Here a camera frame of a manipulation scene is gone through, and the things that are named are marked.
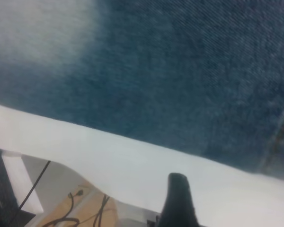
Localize black mesh box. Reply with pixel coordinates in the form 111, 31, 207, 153
0, 146, 36, 227

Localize blue denim cartoon print shorts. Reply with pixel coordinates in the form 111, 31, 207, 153
0, 0, 284, 183

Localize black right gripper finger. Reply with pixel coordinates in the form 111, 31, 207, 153
159, 172, 201, 227

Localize black cable with plug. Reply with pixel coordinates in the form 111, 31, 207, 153
42, 189, 85, 227

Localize thin black cable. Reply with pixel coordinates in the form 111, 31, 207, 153
18, 160, 52, 211
94, 194, 111, 227

